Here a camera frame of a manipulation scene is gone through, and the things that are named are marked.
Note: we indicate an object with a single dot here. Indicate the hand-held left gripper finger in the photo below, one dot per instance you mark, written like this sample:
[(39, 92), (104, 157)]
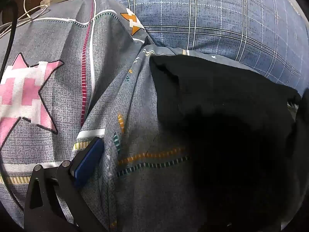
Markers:
[(88, 157)]

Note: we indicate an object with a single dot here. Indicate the black pants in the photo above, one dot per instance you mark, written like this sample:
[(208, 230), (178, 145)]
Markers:
[(217, 125)]

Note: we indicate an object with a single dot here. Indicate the grey star print bedsheet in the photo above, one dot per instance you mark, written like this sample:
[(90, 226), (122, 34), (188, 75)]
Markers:
[(60, 89)]

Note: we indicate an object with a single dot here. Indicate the blue plaid pillow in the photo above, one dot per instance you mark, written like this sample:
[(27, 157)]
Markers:
[(205, 12)]

